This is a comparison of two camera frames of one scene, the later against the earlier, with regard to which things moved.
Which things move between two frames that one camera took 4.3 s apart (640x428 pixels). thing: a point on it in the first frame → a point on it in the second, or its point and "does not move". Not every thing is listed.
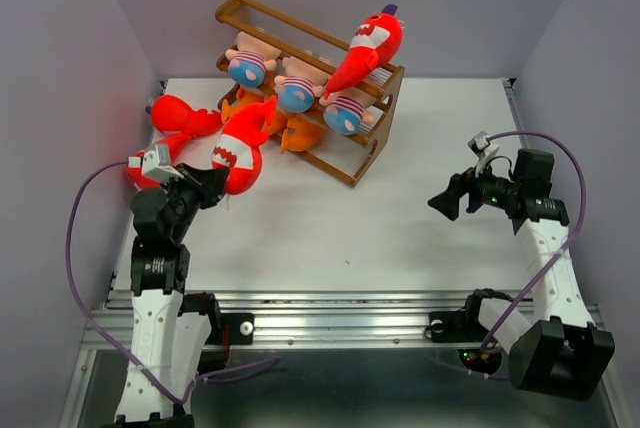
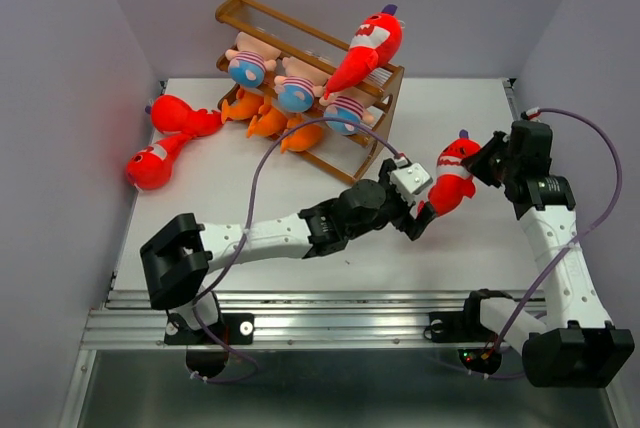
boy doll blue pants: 301,83 does not move
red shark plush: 239,145 → 453,182
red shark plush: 375,44 does not move
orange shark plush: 278,122 does not move
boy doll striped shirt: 346,109 does not move
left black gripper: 208,182 → 403,219
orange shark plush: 300,135 does not move
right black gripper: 459,184 → 475,162
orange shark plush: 244,96 does not move
